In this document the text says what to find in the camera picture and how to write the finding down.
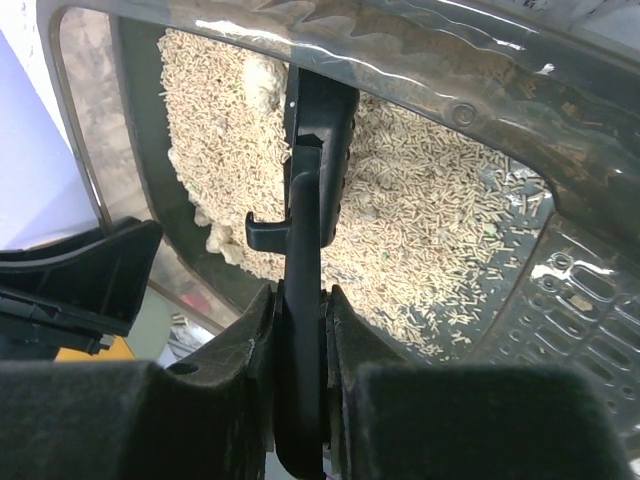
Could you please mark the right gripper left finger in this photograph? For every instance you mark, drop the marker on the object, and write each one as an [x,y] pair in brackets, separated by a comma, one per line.
[205,417]

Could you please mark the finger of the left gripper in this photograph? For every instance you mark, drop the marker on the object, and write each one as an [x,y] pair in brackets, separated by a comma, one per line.
[77,293]

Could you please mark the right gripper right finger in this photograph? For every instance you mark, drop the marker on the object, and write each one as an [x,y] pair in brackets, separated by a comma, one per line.
[393,419]

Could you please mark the black litter scoop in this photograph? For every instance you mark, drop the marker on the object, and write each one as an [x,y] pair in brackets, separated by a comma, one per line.
[319,124]

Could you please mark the dark grey litter box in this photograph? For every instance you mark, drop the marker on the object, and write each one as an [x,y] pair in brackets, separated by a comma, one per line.
[544,82]

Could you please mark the beige cat litter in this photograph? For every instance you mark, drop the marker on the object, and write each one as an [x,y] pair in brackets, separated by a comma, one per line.
[433,224]

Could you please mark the small pink object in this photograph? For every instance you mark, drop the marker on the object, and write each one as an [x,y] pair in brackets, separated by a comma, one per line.
[201,303]

